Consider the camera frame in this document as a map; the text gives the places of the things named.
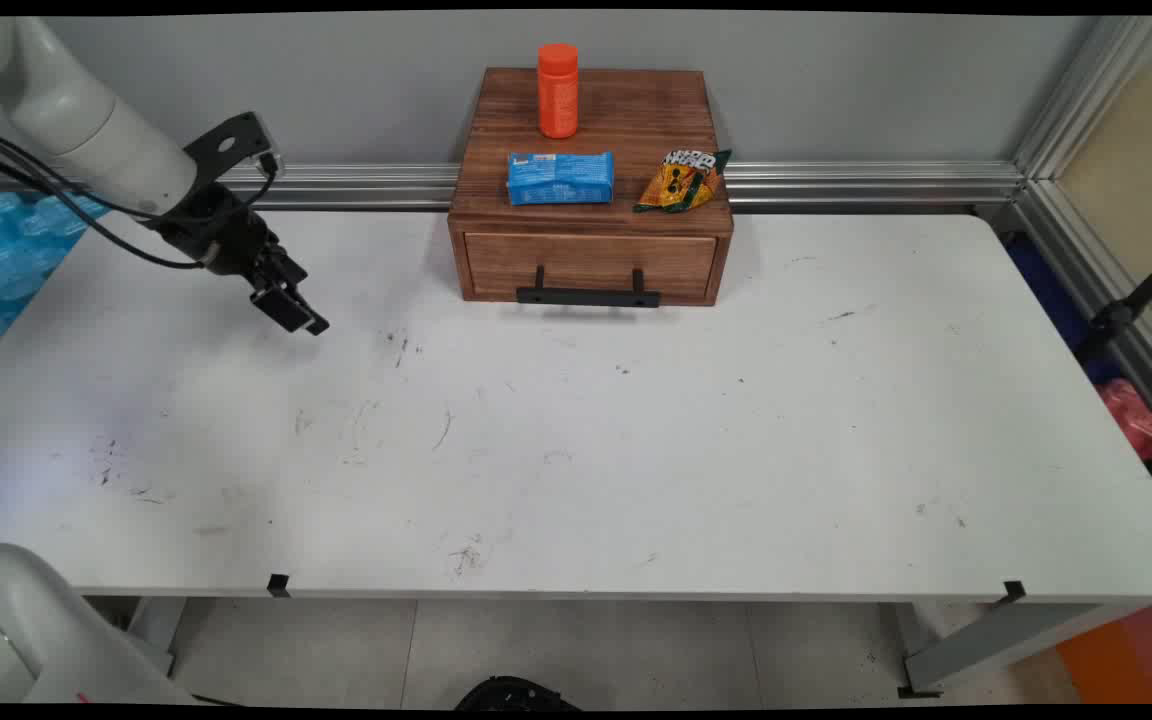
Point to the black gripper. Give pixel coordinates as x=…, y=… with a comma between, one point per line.
x=221, y=232

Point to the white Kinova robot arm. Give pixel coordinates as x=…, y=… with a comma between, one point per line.
x=86, y=120

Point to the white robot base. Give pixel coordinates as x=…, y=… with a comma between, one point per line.
x=31, y=630

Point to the blue bubble wrap sheet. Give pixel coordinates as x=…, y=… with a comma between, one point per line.
x=6, y=260

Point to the blue snack packet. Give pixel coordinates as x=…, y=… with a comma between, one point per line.
x=561, y=178

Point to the black tape marker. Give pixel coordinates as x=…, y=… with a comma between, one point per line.
x=278, y=586
x=1011, y=593

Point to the orange plastic bottle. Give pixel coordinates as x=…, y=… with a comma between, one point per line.
x=558, y=90

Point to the brown wooden drawer cabinet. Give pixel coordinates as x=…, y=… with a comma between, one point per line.
x=626, y=115

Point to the yellow green snack bag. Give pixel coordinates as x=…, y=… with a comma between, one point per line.
x=681, y=180

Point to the black object on floor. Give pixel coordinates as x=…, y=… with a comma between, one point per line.
x=516, y=695

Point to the dark blue bin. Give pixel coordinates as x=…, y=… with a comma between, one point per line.
x=1051, y=290

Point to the grey table leg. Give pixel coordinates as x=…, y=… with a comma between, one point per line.
x=1006, y=645

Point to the black tripod stand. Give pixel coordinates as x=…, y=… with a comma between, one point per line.
x=1126, y=310

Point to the pink plastic bag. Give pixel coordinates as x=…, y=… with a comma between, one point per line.
x=1131, y=415

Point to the orange box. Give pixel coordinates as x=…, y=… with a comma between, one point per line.
x=1126, y=655

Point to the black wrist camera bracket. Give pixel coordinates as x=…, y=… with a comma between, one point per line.
x=228, y=142

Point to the horizontal aluminium rail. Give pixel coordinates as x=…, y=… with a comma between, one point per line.
x=836, y=185

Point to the aluminium corner frame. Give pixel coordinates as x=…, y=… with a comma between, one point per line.
x=1066, y=170

